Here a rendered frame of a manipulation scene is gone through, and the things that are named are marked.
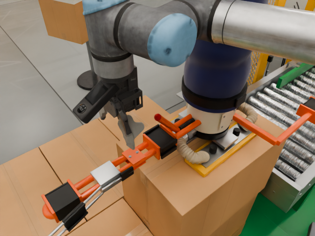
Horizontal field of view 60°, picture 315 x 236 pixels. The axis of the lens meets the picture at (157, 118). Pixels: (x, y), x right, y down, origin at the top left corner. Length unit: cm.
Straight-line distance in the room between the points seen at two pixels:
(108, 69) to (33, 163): 117
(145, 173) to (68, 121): 179
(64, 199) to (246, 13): 62
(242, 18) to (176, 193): 62
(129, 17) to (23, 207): 120
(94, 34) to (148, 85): 249
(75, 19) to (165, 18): 204
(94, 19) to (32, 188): 117
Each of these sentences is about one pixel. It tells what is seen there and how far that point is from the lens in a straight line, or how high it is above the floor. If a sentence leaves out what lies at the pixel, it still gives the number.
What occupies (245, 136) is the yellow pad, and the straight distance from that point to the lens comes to 114.
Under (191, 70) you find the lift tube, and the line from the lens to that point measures 89.
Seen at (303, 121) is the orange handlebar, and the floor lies 109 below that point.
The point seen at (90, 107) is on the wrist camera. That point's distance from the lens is 63.
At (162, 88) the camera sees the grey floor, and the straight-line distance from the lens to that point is 298.
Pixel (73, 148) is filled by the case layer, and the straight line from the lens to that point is 169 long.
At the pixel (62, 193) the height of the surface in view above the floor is 110.
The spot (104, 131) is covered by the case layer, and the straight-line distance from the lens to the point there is 174.
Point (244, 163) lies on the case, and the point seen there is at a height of 94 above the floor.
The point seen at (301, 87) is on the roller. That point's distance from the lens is 237.
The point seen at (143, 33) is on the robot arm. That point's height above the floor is 155.
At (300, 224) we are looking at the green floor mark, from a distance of 218.
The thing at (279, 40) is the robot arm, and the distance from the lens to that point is 53.
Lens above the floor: 175
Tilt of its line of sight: 42 degrees down
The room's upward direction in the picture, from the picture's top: straight up
